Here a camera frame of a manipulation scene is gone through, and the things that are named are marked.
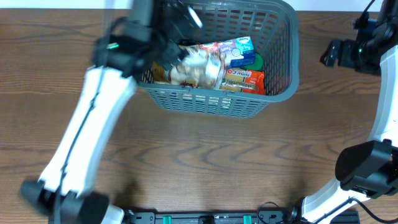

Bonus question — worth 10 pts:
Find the beige snack bag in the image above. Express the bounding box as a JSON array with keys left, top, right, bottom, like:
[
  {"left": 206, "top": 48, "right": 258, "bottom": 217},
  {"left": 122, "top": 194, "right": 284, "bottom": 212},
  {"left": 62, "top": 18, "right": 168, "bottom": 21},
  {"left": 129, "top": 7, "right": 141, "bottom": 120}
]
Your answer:
[{"left": 151, "top": 46, "right": 226, "bottom": 90}]

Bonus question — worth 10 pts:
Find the green lid glass jar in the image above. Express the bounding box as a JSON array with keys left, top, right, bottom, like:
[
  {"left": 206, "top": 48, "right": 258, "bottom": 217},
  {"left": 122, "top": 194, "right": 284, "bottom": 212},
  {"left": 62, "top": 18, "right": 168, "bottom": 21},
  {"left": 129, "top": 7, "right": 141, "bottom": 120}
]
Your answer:
[{"left": 242, "top": 53, "right": 264, "bottom": 72}]

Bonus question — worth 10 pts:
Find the San Remo spaghetti packet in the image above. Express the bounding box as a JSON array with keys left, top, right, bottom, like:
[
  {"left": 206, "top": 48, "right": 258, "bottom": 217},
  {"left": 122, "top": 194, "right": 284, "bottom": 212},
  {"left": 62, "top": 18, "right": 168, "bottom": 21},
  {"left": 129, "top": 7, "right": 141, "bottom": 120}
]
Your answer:
[{"left": 220, "top": 68, "right": 265, "bottom": 95}]

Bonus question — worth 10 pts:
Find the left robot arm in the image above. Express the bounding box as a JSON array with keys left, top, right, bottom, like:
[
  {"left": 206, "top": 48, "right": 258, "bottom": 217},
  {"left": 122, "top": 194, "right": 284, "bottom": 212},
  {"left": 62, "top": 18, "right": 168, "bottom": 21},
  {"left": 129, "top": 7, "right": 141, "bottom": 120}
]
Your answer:
[{"left": 21, "top": 1, "right": 202, "bottom": 223}]

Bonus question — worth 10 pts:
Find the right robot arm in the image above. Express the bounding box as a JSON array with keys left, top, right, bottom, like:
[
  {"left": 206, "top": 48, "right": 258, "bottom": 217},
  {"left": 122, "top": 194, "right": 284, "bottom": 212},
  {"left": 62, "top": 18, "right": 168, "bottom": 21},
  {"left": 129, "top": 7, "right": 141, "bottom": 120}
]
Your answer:
[{"left": 286, "top": 0, "right": 397, "bottom": 223}]

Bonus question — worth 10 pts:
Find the grey plastic basket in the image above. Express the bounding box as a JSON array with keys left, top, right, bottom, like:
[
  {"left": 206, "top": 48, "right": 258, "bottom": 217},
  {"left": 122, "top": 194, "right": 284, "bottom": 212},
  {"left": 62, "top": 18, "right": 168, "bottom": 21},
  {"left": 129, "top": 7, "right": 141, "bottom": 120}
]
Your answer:
[{"left": 139, "top": 0, "right": 300, "bottom": 118}]

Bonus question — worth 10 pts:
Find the Kleenex tissue multipack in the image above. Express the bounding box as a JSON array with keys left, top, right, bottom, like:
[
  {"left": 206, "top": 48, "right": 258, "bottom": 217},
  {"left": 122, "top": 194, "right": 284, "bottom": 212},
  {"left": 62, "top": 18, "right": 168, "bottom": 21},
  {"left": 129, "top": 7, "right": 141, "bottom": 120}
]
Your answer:
[{"left": 198, "top": 36, "right": 256, "bottom": 70}]

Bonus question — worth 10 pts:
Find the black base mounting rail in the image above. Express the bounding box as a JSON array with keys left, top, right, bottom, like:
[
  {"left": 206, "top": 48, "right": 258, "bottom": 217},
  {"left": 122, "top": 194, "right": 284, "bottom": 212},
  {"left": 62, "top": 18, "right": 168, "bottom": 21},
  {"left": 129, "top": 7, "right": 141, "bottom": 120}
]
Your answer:
[{"left": 124, "top": 202, "right": 361, "bottom": 224}]

